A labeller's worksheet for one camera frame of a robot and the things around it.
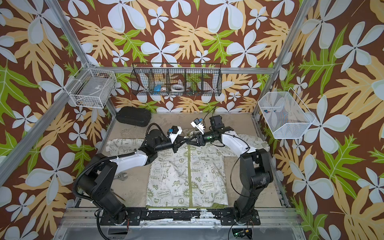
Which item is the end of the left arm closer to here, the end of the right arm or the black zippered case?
the end of the right arm

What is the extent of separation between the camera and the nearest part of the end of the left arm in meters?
0.68

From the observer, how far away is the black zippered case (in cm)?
110

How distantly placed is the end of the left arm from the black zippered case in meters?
0.41
